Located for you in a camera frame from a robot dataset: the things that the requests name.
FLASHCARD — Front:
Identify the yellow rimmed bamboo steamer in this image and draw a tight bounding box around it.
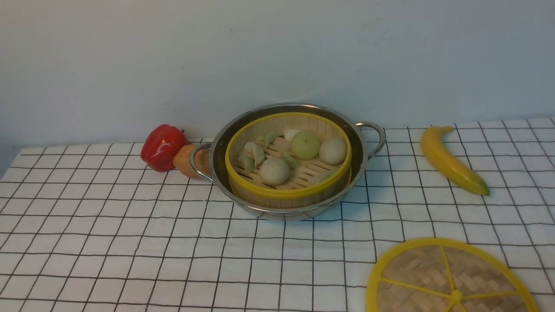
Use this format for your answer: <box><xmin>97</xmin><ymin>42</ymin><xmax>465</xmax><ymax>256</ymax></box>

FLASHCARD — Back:
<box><xmin>225</xmin><ymin>112</ymin><xmax>353</xmax><ymax>209</ymax></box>

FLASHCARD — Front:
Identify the yellow woven bamboo steamer lid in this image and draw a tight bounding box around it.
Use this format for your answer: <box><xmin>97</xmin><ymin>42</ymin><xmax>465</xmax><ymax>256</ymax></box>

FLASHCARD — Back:
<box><xmin>366</xmin><ymin>237</ymin><xmax>539</xmax><ymax>312</ymax></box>

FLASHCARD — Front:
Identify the stainless steel pot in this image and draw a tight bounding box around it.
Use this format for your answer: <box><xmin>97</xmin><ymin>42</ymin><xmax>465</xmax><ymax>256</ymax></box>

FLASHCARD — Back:
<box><xmin>189</xmin><ymin>102</ymin><xmax>386</xmax><ymax>221</ymax></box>

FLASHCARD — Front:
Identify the pink white dumpling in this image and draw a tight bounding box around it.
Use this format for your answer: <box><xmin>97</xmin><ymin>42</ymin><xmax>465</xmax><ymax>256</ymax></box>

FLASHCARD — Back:
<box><xmin>272</xmin><ymin>136</ymin><xmax>291</xmax><ymax>152</ymax></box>

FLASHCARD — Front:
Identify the white round bun front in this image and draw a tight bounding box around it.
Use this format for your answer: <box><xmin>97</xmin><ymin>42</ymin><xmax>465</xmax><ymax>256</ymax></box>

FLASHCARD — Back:
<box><xmin>259</xmin><ymin>157</ymin><xmax>290</xmax><ymax>185</ymax></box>

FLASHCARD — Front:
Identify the green dumpling centre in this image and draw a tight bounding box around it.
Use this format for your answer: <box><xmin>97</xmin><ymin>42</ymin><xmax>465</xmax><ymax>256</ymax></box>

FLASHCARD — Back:
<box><xmin>280</xmin><ymin>153</ymin><xmax>302</xmax><ymax>170</ymax></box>

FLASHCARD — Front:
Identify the green dumpling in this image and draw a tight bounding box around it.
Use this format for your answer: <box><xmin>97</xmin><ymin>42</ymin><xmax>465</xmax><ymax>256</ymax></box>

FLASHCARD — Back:
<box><xmin>238</xmin><ymin>155</ymin><xmax>255</xmax><ymax>174</ymax></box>
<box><xmin>280</xmin><ymin>153</ymin><xmax>302</xmax><ymax>170</ymax></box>

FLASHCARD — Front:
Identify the pale dumpling front left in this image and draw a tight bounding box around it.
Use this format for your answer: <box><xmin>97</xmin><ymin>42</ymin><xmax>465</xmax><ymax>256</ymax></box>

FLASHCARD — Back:
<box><xmin>244</xmin><ymin>142</ymin><xmax>266</xmax><ymax>167</ymax></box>

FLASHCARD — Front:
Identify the green dumpling left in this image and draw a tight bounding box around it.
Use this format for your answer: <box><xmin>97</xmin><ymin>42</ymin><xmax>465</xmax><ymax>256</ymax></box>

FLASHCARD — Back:
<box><xmin>238</xmin><ymin>155</ymin><xmax>255</xmax><ymax>174</ymax></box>

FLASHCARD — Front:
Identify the red bell pepper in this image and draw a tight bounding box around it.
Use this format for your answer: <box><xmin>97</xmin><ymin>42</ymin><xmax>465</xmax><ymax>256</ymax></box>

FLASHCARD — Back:
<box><xmin>140</xmin><ymin>124</ymin><xmax>192</xmax><ymax>172</ymax></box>

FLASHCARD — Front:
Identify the yellow banana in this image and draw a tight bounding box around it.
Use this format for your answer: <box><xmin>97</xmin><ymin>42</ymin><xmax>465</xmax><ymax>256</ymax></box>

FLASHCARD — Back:
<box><xmin>420</xmin><ymin>126</ymin><xmax>490</xmax><ymax>197</ymax></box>

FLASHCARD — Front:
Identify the white checkered tablecloth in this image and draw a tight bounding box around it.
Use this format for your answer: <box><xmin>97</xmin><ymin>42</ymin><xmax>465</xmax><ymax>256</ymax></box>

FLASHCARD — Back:
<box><xmin>0</xmin><ymin>118</ymin><xmax>555</xmax><ymax>312</ymax></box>

